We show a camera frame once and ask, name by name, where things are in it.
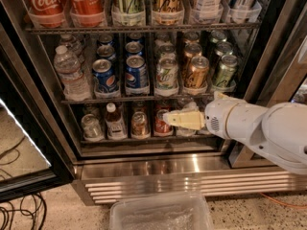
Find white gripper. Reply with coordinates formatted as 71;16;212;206
163;91;228;135

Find orange soda can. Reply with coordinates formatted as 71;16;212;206
184;56;209;89
181;43;202;78

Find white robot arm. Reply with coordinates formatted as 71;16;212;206
163;91;307;174

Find water bottle bottom middle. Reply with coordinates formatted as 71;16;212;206
177;102;198;137

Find front green soda can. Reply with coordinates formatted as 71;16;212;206
212;55;238;87

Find green soda can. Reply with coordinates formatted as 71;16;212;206
211;41;233;68
212;55;238;87

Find front white green can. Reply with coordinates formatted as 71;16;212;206
156;57;178;89

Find white green can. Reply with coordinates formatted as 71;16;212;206
158;44;177;59
156;57;178;89

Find red can bottom shelf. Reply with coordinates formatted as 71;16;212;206
154;109;173;134

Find orange can bottom shelf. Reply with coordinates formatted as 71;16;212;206
131;111;149;136

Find front right Pepsi can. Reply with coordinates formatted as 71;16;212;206
125;56;148;88

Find pepsi can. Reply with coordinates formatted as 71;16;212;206
125;56;148;88
125;41;144;58
92;58;118;93
96;45;116;62

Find white can top shelf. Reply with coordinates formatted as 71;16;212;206
189;0;223;24

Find front left Pepsi can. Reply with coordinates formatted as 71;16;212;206
92;58;118;93

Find orange tall can top shelf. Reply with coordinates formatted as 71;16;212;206
153;0;181;25

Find green tall can top shelf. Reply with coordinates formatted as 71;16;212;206
111;0;145;27

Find front water bottle middle shelf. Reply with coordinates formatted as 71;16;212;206
54;45;92;102

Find water bottle shelf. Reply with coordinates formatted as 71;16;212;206
59;34;85;63
54;45;92;102

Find rear water bottle middle shelf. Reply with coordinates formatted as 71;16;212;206
59;34;85;63

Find right Coca-Cola can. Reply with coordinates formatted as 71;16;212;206
70;0;105;28

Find coca-cola can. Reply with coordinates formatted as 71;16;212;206
29;0;64;28
70;0;105;28

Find open fridge glass door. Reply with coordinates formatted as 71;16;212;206
0;5;73;203

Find left Coca-Cola can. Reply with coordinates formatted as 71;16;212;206
29;0;64;28

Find brown juice bottle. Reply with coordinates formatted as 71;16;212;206
105;103;127;140

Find clear plastic bin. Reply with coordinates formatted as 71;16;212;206
109;192;214;230

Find clear bottle bottom left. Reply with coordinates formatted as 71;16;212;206
82;114;105;142

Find orange cable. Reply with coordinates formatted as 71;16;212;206
259;193;307;210

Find black cables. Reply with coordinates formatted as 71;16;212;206
0;134;48;230

